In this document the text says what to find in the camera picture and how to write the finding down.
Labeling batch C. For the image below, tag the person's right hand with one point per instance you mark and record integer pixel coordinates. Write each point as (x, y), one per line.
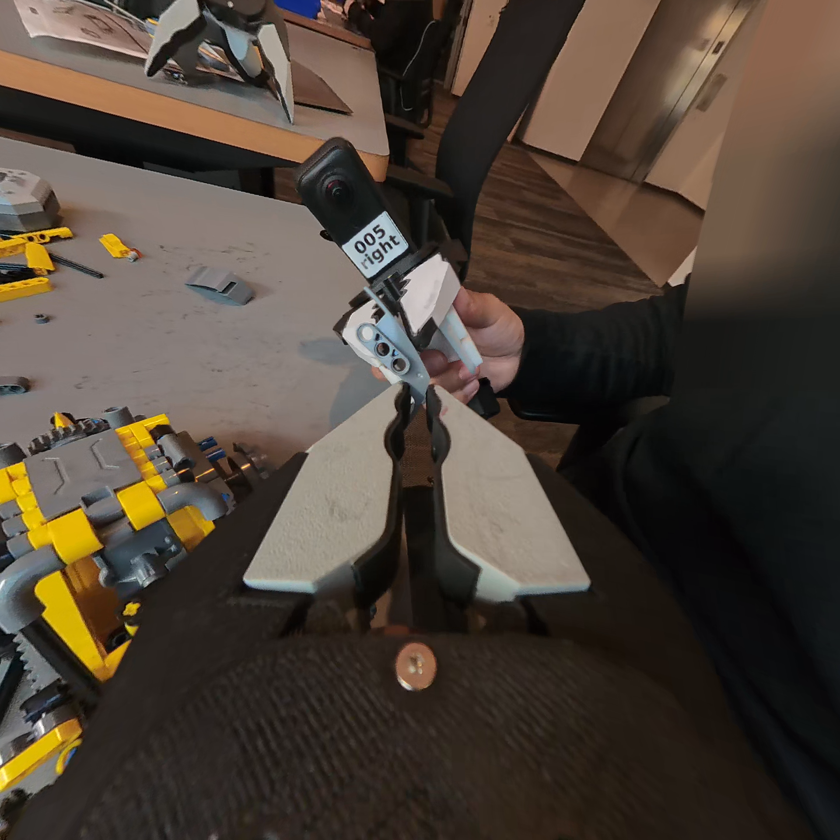
(495, 341)

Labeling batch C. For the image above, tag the person's black-clothed body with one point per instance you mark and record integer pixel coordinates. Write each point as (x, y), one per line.
(722, 525)

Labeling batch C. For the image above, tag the white paper sheet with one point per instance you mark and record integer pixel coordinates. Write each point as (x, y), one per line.
(79, 26)

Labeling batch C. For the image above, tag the spare hand-held gripper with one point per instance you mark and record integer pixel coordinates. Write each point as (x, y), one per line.
(170, 33)

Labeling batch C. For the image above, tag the yellow toy brick vehicle model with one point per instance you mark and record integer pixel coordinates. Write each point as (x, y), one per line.
(79, 472)

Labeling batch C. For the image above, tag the small yellow connector brick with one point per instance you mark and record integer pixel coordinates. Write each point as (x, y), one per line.
(115, 244)

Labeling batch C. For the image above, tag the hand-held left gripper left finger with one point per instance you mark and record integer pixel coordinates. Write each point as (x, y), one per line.
(328, 512)

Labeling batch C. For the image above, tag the grey curved brick panel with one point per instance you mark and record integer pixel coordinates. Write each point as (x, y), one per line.
(216, 282)

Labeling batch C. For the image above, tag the grey toy battery box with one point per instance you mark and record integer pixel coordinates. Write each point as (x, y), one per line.
(26, 197)

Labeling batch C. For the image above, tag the grey connector brick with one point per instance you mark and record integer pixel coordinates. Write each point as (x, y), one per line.
(13, 386)

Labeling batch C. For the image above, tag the wooden-edged desk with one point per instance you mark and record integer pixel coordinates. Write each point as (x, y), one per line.
(197, 124)

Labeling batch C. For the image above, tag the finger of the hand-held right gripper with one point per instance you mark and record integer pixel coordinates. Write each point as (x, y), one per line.
(430, 289)
(353, 331)

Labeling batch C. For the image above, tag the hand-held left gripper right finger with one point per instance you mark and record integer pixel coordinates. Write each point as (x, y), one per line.
(505, 518)

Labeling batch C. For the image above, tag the light grey holed brick panel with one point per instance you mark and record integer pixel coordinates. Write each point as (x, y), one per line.
(387, 344)

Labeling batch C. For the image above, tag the dark flat pad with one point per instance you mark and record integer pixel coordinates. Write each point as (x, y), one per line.
(321, 92)

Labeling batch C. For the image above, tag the black axle rod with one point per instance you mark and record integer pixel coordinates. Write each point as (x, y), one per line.
(75, 266)

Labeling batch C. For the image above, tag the grey desk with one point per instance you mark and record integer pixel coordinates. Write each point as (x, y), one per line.
(197, 348)

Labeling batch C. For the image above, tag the metal door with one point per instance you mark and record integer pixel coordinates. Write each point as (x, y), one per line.
(669, 85)

